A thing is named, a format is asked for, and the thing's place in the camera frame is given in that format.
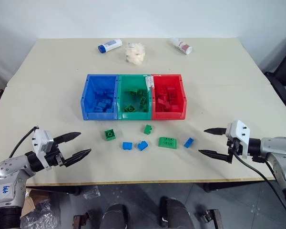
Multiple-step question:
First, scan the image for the dark rounded shape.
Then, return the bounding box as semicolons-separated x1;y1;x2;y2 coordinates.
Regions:
159;196;195;229
102;203;130;229

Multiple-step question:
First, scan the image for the white bottle with red label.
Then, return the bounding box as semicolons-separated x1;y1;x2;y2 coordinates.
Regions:
169;38;194;55

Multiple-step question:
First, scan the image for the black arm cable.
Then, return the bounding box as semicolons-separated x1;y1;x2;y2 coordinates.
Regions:
9;126;40;158
233;152;286;217

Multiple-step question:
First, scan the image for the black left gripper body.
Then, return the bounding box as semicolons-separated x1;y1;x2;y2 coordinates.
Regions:
44;141;69;168

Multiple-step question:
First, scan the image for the blue plastic bin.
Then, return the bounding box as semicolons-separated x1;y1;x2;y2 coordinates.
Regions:
80;73;120;121

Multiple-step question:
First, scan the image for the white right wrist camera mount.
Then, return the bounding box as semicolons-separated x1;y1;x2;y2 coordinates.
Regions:
225;120;251;160

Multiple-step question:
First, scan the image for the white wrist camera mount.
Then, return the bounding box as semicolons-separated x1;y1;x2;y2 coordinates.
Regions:
225;120;251;160
31;128;54;171

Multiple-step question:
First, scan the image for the green flat sloped toy brick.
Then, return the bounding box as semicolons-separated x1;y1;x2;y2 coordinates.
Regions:
157;136;178;150

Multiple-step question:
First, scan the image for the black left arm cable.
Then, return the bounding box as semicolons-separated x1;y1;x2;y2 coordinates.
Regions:
9;126;40;158

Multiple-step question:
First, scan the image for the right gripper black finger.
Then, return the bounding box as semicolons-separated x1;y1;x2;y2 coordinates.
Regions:
204;127;227;136
198;149;231;164

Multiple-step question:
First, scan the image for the green square toy brick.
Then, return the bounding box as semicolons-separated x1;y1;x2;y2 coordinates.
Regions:
101;129;117;142

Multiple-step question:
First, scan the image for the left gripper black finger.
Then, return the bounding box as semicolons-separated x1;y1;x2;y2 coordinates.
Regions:
63;148;92;167
52;131;82;145

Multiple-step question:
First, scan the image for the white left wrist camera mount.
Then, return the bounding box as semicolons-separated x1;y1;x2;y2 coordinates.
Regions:
31;128;54;171

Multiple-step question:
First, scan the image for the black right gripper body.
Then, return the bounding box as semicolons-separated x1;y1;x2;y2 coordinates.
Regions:
226;137;244;164

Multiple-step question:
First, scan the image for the brown cardboard box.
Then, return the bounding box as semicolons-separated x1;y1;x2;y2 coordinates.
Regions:
20;187;51;218

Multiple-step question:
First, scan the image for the black office chair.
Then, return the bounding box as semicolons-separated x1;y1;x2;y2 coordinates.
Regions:
264;33;286;113

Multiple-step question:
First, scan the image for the large clear plastic bag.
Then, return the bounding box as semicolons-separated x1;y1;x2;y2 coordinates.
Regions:
20;199;58;229

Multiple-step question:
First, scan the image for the small clear plastic bag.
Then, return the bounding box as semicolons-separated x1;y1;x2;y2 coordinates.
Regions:
82;185;101;200

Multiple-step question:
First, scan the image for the white label sticker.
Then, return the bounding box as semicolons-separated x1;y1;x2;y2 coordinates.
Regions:
144;74;154;92

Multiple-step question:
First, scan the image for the crumpled white tissue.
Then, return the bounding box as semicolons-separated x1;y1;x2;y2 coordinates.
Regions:
123;42;147;65

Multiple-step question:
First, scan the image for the green plastic bin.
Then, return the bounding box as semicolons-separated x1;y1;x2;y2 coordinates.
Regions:
116;74;153;120

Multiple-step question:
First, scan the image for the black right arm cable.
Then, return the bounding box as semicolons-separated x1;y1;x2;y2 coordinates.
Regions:
233;152;286;217

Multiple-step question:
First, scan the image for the white bottle with blue cap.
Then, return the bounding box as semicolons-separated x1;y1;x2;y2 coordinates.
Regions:
97;38;123;54

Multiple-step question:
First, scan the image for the small green toy brick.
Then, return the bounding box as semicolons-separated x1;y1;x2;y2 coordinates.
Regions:
143;124;155;135

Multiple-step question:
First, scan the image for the red plastic bin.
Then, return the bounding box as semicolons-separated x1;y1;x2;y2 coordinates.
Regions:
149;74;188;120

